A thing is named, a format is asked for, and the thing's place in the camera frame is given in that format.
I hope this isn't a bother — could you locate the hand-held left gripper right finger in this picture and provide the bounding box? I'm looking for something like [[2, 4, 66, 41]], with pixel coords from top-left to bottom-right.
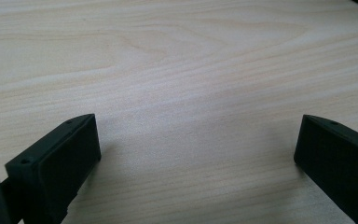
[[293, 114, 358, 224]]

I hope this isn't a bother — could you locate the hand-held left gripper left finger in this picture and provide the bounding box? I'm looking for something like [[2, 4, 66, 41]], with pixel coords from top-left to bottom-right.
[[5, 113, 103, 224]]

